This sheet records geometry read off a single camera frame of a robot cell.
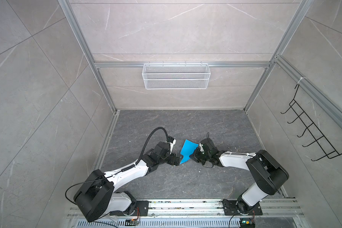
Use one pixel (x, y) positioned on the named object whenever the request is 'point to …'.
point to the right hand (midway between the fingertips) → (188, 154)
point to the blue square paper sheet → (188, 148)
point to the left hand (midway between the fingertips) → (177, 151)
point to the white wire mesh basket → (174, 76)
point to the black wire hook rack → (329, 151)
